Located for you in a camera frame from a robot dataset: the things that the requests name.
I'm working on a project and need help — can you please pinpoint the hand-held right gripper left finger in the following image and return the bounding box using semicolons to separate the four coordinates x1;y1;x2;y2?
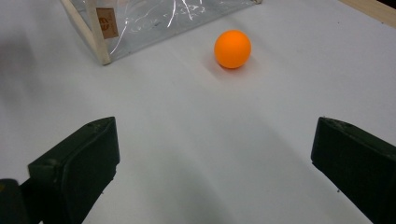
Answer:
27;116;120;224

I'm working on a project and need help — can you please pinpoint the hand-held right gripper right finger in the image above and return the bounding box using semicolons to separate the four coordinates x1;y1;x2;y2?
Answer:
310;117;396;224

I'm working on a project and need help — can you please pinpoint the clear plastic bag beige trim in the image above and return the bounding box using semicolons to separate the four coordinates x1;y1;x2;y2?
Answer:
60;0;263;66

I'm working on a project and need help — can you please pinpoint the orange ball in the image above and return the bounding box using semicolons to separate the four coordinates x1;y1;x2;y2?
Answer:
213;29;252;70

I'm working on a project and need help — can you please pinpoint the wooden table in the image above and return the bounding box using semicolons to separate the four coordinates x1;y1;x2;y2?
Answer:
337;0;396;30

